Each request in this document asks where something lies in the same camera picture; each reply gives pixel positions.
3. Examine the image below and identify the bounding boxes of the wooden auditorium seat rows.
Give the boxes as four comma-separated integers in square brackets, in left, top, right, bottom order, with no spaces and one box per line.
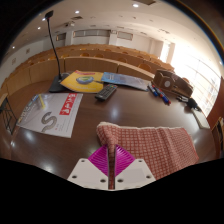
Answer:
[0,43,176,98]

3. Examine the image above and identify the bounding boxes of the blue booklet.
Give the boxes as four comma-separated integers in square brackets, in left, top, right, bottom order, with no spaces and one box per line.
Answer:
[100,71,150,92]

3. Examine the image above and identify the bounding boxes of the round ceiling lights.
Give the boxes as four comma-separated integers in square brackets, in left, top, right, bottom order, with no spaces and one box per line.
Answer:
[11,2,141,51]

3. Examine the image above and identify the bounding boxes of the wooden desk organizer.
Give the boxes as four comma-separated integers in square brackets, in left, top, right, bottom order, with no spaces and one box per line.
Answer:
[151,68,194,98]

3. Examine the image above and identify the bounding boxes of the blue marker pen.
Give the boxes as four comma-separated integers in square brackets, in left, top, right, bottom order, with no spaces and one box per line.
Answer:
[146,82,159,98]

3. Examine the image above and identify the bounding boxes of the black metal chair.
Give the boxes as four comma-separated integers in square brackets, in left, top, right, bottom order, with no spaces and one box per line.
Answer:
[0,93,18,136]

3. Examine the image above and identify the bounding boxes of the white magazine with red print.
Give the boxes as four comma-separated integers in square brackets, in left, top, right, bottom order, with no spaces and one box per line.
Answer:
[16,92,84,139]

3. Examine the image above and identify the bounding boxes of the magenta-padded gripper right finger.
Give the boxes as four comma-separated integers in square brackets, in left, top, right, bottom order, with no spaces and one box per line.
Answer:
[114,145,157,191]

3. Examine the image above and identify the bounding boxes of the wooden side cabinet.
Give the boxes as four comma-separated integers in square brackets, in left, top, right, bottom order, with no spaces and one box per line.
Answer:
[211,116,224,158]

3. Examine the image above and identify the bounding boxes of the black pens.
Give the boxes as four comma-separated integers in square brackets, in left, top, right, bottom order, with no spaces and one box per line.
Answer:
[175,94,189,103]

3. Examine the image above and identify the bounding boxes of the black gooseneck desk microphone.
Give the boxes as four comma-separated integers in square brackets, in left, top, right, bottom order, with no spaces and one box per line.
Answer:
[44,9,71,93]

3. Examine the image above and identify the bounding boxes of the dark marker pen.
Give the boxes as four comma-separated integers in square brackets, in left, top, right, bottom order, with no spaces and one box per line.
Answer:
[153,84,168,101]

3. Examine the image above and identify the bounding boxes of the black remote control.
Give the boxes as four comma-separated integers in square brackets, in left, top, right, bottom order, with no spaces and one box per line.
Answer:
[94,83,119,102]

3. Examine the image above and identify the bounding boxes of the yellow booklet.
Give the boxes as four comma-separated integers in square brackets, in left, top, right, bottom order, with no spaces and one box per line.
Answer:
[59,69,105,94]

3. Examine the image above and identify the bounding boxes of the red white checkered towel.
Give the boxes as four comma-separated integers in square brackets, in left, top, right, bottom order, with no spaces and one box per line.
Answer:
[96,121,200,190]

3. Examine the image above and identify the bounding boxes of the black desk device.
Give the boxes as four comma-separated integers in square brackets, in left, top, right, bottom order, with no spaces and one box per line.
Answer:
[186,97,202,112]

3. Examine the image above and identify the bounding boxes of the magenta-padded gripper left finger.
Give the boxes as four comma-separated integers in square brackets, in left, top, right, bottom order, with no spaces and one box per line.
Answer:
[67,144,110,191]

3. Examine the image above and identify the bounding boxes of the white writing pad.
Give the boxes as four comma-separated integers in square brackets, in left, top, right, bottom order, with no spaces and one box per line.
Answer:
[191,108,212,130]

